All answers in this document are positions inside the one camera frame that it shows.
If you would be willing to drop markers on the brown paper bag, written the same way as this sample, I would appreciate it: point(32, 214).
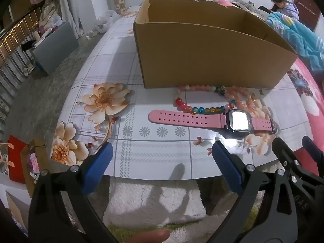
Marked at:
point(30, 167)

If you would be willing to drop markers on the brown cardboard box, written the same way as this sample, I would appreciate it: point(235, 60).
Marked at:
point(202, 58)

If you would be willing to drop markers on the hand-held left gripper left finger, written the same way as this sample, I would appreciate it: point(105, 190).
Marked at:
point(100, 162)

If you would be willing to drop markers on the person's left hand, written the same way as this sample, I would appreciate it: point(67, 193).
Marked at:
point(149, 236)

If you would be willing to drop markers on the red gift bag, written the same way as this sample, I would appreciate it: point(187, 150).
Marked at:
point(16, 159)

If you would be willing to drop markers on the pink floral bed sheet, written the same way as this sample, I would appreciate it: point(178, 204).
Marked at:
point(311, 93)

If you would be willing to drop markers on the white plastic bag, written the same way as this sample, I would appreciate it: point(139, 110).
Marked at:
point(106, 21)

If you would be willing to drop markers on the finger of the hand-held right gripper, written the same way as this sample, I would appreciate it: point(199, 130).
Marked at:
point(291, 157)
point(313, 148)

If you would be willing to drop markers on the grey board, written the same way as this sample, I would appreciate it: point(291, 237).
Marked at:
point(55, 48)

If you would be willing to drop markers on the blue blanket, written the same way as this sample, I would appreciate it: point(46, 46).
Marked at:
point(298, 38)

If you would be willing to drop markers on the dark red door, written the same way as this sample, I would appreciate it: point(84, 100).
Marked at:
point(307, 7)

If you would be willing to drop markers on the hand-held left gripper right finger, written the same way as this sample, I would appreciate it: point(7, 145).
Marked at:
point(226, 164)

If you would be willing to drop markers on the metal stair railing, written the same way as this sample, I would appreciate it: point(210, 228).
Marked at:
point(15, 40)

